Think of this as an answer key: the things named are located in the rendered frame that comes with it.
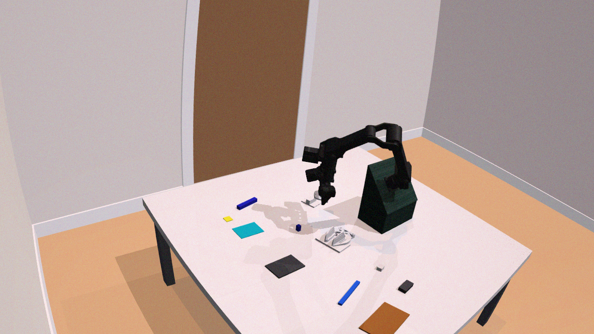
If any brown flat plate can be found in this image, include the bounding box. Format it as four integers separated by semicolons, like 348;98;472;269
359;302;410;334

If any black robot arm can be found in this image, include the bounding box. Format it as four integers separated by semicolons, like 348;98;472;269
302;122;412;192

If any teal flat plate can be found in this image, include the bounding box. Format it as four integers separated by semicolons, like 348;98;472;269
232;222;264;239

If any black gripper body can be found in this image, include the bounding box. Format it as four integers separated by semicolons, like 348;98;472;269
317;164;336;197

